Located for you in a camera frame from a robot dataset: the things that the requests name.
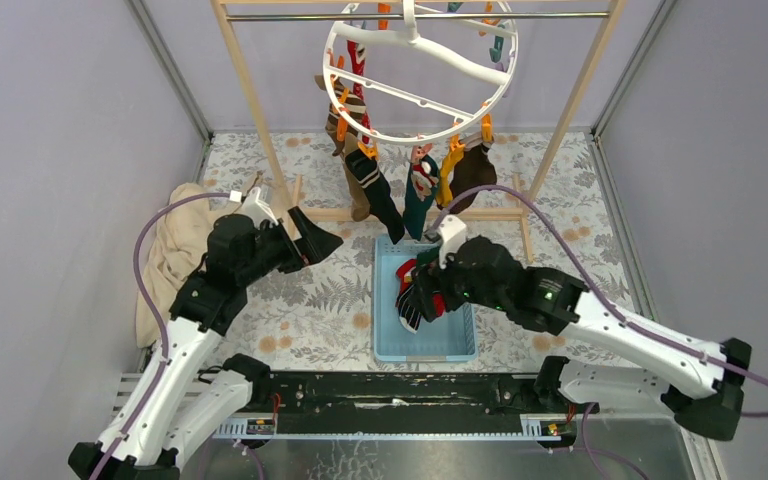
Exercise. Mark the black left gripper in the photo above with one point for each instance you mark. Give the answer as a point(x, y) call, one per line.
point(314, 245)

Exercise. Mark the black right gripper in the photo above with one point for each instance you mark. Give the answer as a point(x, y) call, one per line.
point(426, 279)

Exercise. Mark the plain red sock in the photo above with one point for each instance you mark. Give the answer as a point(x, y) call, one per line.
point(405, 270)

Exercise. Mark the black sock with beige stripes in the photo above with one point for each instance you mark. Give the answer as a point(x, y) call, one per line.
point(377, 190)

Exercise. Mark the dark brown sock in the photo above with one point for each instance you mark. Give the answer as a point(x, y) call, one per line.
point(473, 170)

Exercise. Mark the white round clip hanger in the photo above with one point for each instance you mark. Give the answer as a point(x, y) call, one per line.
point(431, 72)

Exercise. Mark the dark green sock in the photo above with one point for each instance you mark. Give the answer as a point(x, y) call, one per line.
point(428, 256)

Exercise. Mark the black striped sock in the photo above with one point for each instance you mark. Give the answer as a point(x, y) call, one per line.
point(409, 317)

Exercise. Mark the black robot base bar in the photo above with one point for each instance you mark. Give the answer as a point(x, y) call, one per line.
point(308, 403)

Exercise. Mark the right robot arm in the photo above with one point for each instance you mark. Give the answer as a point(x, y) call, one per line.
point(668, 372)

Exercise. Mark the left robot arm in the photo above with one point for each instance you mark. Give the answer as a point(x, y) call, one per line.
point(154, 435)

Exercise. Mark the light blue plastic basket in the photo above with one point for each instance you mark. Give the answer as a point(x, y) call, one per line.
point(451, 338)

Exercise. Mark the mustard yellow sock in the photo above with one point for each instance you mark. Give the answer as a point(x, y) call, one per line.
point(455, 154)

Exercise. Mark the dark teal sock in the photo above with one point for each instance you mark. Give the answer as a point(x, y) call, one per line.
point(421, 187)

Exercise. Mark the beige crumpled cloth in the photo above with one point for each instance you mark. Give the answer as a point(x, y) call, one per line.
point(180, 240)

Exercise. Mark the tan brown sock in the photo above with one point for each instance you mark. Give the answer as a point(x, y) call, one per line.
point(344, 137)

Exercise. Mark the red patterned sock pair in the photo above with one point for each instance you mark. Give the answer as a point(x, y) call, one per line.
point(357, 55)

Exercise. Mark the wooden drying rack frame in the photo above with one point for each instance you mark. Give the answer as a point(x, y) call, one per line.
point(302, 162)

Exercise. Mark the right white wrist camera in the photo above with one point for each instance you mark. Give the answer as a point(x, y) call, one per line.
point(450, 235)

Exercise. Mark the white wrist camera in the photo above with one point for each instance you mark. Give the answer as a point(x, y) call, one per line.
point(253, 209)
point(450, 235)

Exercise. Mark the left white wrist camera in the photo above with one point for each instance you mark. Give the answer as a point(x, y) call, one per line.
point(253, 209)

